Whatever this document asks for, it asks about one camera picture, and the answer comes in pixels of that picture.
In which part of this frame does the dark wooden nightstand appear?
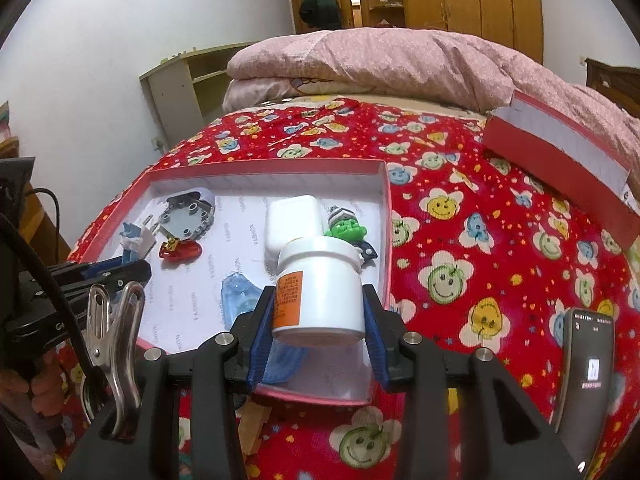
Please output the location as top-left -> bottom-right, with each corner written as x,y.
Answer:
585,57 -> 640,121

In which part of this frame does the person's left hand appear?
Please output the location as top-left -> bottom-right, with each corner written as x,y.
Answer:
25,349 -> 68,417

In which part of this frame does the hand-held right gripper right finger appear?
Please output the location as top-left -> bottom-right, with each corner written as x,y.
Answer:
361,284 -> 583,480

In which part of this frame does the small wooden block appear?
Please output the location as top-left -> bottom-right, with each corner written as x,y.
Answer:
235,402 -> 273,456

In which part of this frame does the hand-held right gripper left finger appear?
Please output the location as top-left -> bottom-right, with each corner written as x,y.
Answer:
60,285 -> 281,480

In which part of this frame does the green toy figure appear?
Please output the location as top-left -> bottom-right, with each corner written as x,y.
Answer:
325,205 -> 378,266

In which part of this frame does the red flower printed blanket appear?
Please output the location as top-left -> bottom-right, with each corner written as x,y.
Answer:
55,100 -> 640,480

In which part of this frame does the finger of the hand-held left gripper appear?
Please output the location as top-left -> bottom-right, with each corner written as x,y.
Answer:
64,259 -> 153,307
51,258 -> 130,287

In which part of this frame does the red cardboard box tray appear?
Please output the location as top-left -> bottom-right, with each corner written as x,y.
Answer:
80,158 -> 393,407

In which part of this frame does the blue correction tape dispenser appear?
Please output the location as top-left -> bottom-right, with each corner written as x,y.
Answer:
220,270 -> 308,387

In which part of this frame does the black smartphone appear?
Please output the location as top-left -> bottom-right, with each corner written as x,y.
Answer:
552,307 -> 616,476

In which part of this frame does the small red toy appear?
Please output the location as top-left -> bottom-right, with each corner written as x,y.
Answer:
159,237 -> 203,262

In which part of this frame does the white charger plug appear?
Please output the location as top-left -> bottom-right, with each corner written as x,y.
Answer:
120,215 -> 160,263

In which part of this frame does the beige bookshelf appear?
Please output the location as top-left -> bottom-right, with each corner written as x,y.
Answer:
139,41 -> 261,153

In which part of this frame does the thin black cable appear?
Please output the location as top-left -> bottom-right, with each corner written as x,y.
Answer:
27,187 -> 62,252

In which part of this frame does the white earbuds case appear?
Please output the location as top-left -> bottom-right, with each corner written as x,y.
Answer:
264,195 -> 323,266

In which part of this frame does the thick black cable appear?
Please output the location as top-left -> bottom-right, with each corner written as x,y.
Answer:
0,212 -> 101,391

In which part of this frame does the red cardboard box lid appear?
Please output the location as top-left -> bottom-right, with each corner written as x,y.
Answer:
482,90 -> 633,251

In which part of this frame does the pink quilt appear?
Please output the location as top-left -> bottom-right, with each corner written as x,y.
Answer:
222,28 -> 640,181

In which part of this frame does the wooden desk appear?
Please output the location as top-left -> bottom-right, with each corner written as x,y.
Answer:
0,135 -> 71,267

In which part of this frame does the silver metal clip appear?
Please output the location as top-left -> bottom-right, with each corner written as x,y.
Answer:
80,281 -> 146,441

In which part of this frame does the grey plastic part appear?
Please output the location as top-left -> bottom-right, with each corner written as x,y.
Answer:
159,187 -> 217,241

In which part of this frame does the white jar orange label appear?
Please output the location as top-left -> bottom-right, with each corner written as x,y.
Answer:
270,236 -> 367,347

